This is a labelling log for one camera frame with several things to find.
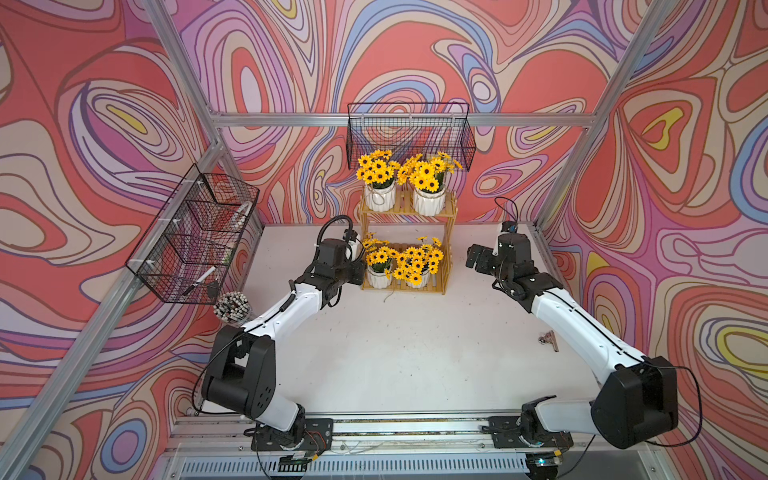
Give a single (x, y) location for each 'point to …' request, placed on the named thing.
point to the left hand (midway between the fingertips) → (364, 263)
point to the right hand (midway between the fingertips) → (482, 259)
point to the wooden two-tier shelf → (403, 250)
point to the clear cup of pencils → (233, 308)
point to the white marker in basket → (200, 280)
